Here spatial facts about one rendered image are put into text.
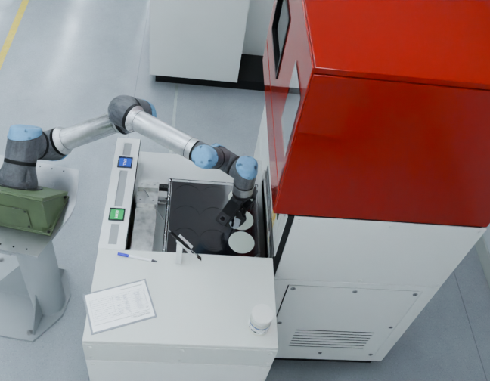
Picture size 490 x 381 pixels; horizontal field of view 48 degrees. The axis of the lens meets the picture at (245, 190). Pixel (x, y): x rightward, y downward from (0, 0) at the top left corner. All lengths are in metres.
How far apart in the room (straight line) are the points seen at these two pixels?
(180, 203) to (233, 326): 0.58
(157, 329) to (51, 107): 2.39
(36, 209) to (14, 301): 1.01
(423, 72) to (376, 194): 0.46
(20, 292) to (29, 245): 0.84
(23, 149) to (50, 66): 2.12
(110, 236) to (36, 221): 0.30
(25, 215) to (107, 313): 0.53
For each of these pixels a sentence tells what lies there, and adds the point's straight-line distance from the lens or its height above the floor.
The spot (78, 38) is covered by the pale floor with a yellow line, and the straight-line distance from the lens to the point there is 4.53.
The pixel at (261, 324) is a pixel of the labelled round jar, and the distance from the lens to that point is 1.79.
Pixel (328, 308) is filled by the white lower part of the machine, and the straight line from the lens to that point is 2.39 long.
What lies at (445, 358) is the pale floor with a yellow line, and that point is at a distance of 3.22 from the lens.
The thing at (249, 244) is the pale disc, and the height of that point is 0.90.
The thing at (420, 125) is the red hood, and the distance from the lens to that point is 1.60.
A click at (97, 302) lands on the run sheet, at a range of 1.90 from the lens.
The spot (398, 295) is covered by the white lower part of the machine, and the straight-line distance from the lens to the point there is 2.36.
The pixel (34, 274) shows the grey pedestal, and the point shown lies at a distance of 2.65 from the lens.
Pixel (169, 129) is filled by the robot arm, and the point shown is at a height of 1.32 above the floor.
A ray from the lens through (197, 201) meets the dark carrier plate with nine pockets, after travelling 2.22.
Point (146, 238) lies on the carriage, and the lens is 2.13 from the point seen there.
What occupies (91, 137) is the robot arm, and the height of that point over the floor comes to 1.07.
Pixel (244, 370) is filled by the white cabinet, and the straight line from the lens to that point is 2.02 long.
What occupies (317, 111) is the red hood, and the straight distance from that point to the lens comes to 1.49.
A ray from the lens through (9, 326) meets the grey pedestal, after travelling 3.00.
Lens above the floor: 2.64
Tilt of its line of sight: 50 degrees down
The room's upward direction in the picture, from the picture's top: 12 degrees clockwise
